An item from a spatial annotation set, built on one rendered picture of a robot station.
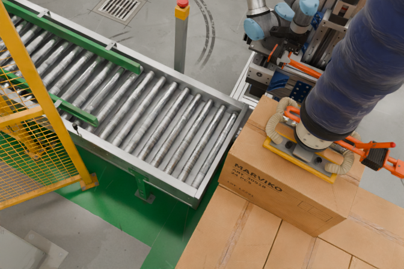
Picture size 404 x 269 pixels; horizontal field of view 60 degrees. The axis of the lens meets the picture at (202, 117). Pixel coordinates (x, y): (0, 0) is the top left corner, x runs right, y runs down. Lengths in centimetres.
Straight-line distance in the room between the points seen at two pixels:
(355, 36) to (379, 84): 17
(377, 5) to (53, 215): 226
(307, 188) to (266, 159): 23
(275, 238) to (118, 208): 111
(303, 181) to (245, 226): 46
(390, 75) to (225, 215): 119
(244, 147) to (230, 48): 176
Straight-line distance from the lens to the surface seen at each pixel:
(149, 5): 364
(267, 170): 167
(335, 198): 173
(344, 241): 215
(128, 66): 236
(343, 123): 136
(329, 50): 202
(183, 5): 210
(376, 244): 223
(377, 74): 112
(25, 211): 270
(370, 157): 158
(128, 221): 252
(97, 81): 238
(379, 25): 104
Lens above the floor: 243
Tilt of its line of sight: 59 degrees down
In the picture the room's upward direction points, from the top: 10 degrees clockwise
